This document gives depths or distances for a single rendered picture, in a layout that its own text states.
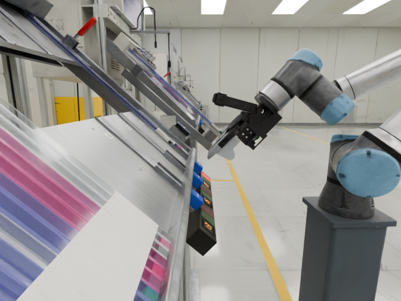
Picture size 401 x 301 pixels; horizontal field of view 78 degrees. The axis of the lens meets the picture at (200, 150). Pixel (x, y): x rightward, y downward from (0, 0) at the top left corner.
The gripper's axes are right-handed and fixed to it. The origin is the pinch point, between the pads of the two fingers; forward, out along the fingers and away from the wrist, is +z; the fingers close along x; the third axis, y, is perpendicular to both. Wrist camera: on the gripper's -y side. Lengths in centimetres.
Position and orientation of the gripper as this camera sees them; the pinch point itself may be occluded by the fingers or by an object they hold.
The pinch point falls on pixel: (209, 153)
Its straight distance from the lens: 66.9
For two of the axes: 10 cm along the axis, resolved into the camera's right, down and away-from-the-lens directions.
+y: 7.4, 6.6, 1.4
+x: 0.1, -2.1, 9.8
